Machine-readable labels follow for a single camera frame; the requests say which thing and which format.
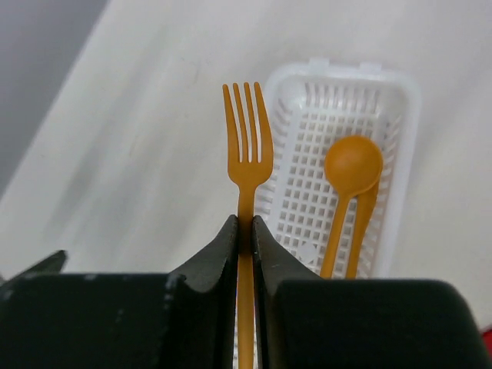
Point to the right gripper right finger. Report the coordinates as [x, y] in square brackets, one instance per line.
[282, 291]

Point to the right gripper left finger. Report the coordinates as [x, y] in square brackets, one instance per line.
[201, 321]

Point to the orange plastic fork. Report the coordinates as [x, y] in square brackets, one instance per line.
[250, 164]

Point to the orange plastic knife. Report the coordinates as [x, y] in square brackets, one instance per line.
[365, 207]

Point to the orange plastic spoon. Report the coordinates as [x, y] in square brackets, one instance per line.
[352, 166]

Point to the red paper napkin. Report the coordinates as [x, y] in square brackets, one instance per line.
[484, 350]

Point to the small white utensil tray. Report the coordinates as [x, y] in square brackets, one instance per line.
[311, 105]

